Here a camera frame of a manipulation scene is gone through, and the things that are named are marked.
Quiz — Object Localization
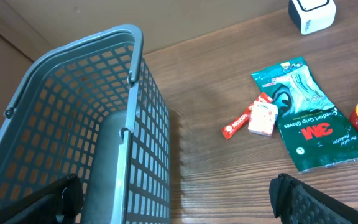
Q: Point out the red stick sachet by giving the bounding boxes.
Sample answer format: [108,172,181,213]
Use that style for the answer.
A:
[221,92,273,140]

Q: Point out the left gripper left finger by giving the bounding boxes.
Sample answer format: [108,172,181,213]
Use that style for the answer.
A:
[0,174,84,224]

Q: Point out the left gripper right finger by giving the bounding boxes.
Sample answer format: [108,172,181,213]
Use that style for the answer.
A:
[269,174,358,224]

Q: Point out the red packet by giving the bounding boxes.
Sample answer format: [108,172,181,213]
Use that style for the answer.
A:
[248,102,278,136]

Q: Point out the green 3M gloves packet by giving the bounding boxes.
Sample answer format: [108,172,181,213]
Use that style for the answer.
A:
[252,57,358,172]

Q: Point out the grey plastic mesh basket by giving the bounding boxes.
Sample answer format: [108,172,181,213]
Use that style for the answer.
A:
[0,24,171,223]

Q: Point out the teal white sachet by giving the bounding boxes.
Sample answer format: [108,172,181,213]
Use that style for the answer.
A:
[276,65,334,116]

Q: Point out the white barcode scanner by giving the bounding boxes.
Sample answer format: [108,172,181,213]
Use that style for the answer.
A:
[288,0,336,35]

